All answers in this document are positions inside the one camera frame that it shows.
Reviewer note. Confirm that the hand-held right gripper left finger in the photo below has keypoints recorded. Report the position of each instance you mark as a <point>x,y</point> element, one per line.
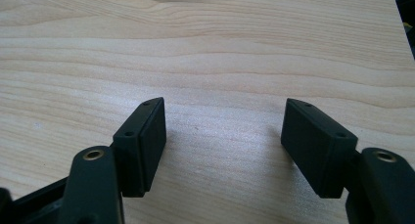
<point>138,149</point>

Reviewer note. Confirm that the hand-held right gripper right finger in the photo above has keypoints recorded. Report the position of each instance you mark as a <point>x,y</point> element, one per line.
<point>318,149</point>

